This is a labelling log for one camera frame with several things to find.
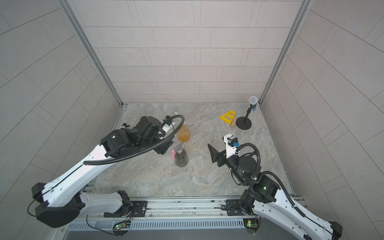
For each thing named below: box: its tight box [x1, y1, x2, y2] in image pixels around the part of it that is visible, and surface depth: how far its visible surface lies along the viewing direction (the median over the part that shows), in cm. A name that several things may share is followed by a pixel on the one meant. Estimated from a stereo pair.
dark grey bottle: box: [174, 148, 189, 168], surface depth 86 cm
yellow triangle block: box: [220, 110, 236, 125], surface depth 110 cm
